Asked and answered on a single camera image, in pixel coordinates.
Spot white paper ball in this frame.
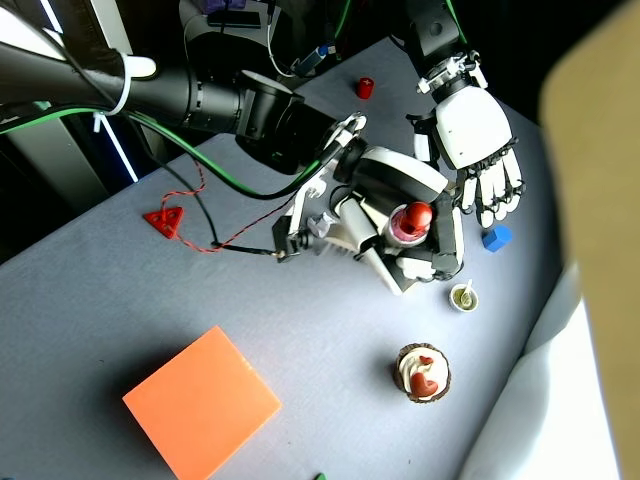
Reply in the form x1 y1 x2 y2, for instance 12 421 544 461
308 212 334 240

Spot white cable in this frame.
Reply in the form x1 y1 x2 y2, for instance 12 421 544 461
266 0 296 79

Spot toy cupcake with white cream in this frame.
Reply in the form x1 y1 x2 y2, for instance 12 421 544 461
392 342 453 405

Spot blue grey plug adapter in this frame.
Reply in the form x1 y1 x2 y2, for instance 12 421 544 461
292 43 337 74

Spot cream hand broom grey bristles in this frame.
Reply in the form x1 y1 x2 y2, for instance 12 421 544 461
322 201 435 259

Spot flat black device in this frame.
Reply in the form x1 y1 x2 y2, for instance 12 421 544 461
207 9 264 30

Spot orange square block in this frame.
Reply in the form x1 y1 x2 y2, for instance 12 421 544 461
122 324 283 480

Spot small bowl of greenish soup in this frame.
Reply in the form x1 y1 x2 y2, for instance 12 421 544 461
448 278 480 312

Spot grey table cloth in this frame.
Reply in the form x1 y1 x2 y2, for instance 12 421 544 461
0 37 584 480

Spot white frame post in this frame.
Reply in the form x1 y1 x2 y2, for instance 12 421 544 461
88 0 134 54

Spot white cable tie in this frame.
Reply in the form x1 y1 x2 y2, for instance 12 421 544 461
92 49 157 134

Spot green cable on arm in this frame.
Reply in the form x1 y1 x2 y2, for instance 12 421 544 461
443 0 470 47
0 102 326 201

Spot wrist camera on white bracket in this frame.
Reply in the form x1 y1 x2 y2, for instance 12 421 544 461
271 112 367 265

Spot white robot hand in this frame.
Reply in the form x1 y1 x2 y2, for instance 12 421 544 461
339 144 466 297
413 87 527 229

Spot green hanging cable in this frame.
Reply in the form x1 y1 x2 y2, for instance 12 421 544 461
332 0 352 40

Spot red triangle block with holes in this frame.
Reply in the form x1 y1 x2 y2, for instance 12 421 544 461
143 204 185 240

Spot black robot torso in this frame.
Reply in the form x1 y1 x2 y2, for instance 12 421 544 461
178 0 296 76

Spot red black twisted wire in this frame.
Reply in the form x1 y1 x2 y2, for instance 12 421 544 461
159 158 301 254

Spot tan board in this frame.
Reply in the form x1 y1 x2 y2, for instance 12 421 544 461
539 0 640 480

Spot blue block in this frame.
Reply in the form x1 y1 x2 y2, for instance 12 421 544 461
481 224 513 253

